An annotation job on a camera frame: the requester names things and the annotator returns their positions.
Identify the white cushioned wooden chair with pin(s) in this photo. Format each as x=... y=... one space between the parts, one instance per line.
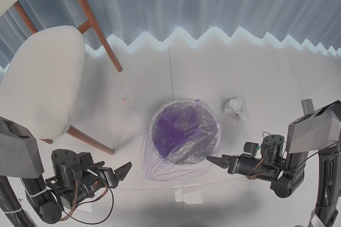
x=48 y=66

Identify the white trash bin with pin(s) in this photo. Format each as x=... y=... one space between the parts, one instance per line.
x=202 y=151

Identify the purple plastic bag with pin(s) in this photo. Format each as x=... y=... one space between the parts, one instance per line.
x=173 y=130

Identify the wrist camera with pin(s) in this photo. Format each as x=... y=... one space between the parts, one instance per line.
x=250 y=147
x=86 y=159

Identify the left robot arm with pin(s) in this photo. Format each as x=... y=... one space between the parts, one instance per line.
x=18 y=151

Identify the white paper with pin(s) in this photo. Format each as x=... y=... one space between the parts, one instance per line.
x=235 y=107

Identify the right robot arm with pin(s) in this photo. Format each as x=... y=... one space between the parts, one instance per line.
x=314 y=127

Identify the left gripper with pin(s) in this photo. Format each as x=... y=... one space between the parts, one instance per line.
x=92 y=187

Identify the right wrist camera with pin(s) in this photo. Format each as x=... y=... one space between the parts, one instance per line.
x=250 y=147

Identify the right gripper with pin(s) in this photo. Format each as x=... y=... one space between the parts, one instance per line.
x=247 y=166

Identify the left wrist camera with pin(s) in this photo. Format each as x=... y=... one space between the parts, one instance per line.
x=86 y=159

